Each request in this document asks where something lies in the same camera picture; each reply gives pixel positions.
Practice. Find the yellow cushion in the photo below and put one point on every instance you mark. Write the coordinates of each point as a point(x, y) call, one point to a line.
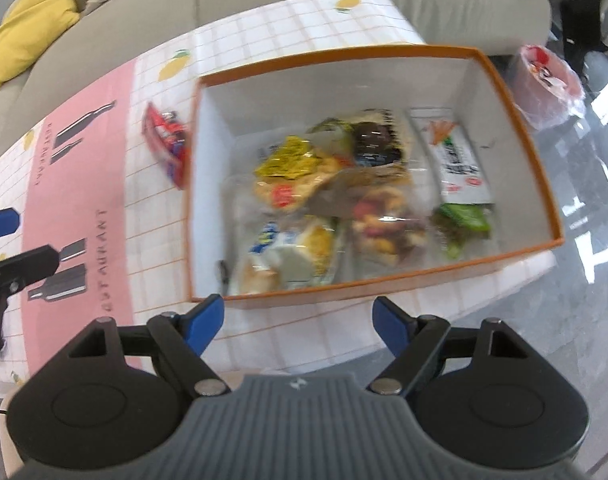
point(28, 29)

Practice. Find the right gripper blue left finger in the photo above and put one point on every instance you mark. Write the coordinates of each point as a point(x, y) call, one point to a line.
point(181, 339)

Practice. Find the orange cardboard box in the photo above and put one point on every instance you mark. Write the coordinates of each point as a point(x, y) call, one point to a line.
point(368, 231)

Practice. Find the yellow snack packet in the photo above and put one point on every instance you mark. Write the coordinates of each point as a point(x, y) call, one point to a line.
point(293, 159)

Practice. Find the red snack packet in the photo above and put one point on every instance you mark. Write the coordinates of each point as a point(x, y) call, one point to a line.
point(167, 139)

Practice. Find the pink and white tablecloth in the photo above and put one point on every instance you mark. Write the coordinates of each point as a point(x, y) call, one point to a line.
point(85, 182)

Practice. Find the dark brown snack packet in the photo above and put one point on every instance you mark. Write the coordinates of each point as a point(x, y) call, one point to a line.
point(378, 138)

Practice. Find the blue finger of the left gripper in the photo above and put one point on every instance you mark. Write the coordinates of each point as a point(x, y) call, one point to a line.
point(27, 268)
point(9, 221)

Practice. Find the pink trash bag bin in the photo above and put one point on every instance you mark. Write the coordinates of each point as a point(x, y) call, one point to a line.
point(545, 90)

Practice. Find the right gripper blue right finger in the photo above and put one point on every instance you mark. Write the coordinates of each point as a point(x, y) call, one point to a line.
point(415, 343)

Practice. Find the white breadstick snack packet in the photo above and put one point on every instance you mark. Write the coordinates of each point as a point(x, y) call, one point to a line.
point(455, 164)

